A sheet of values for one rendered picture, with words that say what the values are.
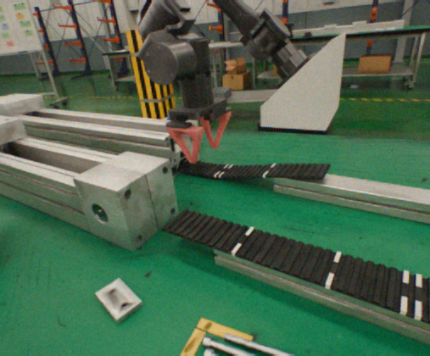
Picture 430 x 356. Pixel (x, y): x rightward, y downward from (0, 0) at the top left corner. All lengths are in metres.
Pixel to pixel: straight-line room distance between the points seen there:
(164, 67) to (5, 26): 5.93
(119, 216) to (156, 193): 0.06
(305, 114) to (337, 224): 0.41
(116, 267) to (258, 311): 0.18
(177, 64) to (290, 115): 0.44
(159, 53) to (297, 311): 0.36
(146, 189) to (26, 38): 5.81
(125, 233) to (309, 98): 0.56
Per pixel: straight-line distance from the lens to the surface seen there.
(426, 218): 0.48
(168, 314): 0.33
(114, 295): 0.36
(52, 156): 0.63
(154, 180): 0.41
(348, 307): 0.33
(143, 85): 3.86
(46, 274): 0.44
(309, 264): 0.33
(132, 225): 0.40
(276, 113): 0.81
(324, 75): 0.77
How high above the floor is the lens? 1.04
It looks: 27 degrees down
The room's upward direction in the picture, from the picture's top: 6 degrees counter-clockwise
